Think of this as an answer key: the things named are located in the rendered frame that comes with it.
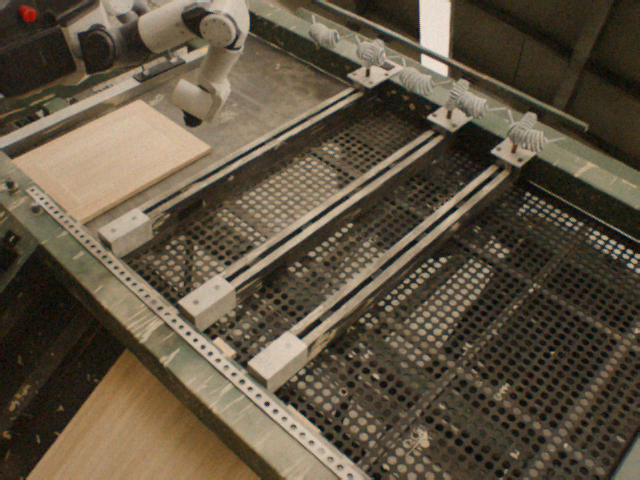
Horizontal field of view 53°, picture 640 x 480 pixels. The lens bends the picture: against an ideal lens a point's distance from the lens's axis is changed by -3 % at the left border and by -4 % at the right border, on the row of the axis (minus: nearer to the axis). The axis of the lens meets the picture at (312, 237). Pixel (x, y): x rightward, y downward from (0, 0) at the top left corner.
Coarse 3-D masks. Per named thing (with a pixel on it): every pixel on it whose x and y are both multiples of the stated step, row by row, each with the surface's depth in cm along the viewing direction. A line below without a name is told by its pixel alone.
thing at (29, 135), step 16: (192, 64) 235; (128, 80) 223; (160, 80) 228; (96, 96) 215; (112, 96) 216; (128, 96) 221; (64, 112) 208; (80, 112) 209; (96, 112) 214; (32, 128) 201; (48, 128) 203; (64, 128) 208; (0, 144) 195; (16, 144) 197; (32, 144) 201
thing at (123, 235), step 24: (360, 72) 220; (384, 72) 220; (336, 96) 215; (360, 96) 217; (312, 120) 205; (336, 120) 213; (264, 144) 196; (288, 144) 200; (216, 168) 186; (240, 168) 188; (264, 168) 197; (168, 192) 178; (192, 192) 178; (216, 192) 186; (144, 216) 171; (168, 216) 175; (120, 240) 166; (144, 240) 173
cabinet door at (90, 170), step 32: (96, 128) 206; (128, 128) 207; (160, 128) 207; (32, 160) 193; (64, 160) 194; (96, 160) 195; (128, 160) 196; (160, 160) 196; (192, 160) 198; (64, 192) 184; (96, 192) 185; (128, 192) 185
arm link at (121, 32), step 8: (128, 24) 145; (136, 24) 143; (120, 32) 145; (128, 32) 144; (136, 32) 143; (120, 40) 144; (128, 40) 145; (136, 40) 144; (120, 48) 144; (128, 48) 146; (136, 48) 145; (144, 48) 145; (120, 56) 144; (128, 56) 147; (136, 56) 150; (144, 56) 153; (120, 64) 147; (128, 64) 150; (136, 64) 154
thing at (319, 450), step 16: (32, 192) 178; (48, 208) 174; (64, 224) 169; (80, 240) 166; (96, 256) 162; (112, 272) 159; (128, 288) 156; (144, 288) 156; (160, 304) 152; (176, 320) 149; (192, 336) 146; (208, 352) 144; (224, 368) 141; (240, 384) 138; (256, 400) 136; (272, 416) 133; (288, 416) 133; (288, 432) 131; (304, 432) 131; (320, 448) 129; (336, 464) 126
